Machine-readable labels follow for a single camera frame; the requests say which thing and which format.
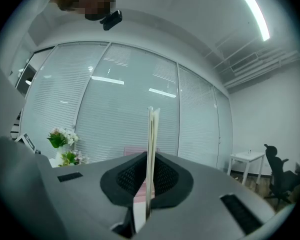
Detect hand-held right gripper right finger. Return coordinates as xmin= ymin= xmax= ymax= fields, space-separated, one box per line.
xmin=136 ymin=151 xmax=276 ymax=240

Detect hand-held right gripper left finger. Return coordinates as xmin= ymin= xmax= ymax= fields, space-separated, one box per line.
xmin=36 ymin=151 xmax=149 ymax=240

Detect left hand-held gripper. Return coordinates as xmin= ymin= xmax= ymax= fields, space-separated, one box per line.
xmin=14 ymin=132 xmax=38 ymax=155

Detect pink desk organizer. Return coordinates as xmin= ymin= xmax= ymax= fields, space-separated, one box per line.
xmin=123 ymin=145 xmax=161 ymax=204

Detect cream paper notebook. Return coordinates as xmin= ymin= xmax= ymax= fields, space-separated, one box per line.
xmin=132 ymin=106 xmax=161 ymax=233

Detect white flower bouquet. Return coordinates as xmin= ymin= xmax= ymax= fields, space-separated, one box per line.
xmin=46 ymin=126 xmax=90 ymax=168

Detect small white table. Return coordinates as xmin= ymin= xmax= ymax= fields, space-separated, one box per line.
xmin=226 ymin=150 xmax=266 ymax=186

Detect black office chair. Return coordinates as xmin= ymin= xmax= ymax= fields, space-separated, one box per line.
xmin=263 ymin=143 xmax=300 ymax=208

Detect glass partition with blinds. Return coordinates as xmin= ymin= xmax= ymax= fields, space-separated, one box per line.
xmin=19 ymin=41 xmax=234 ymax=170

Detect white ceiling pipes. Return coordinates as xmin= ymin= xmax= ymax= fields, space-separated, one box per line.
xmin=205 ymin=42 xmax=300 ymax=90

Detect long ceiling light strip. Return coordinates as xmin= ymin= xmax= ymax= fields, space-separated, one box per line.
xmin=234 ymin=0 xmax=271 ymax=42

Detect black head-worn camera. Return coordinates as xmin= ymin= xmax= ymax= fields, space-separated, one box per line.
xmin=99 ymin=9 xmax=124 ymax=32

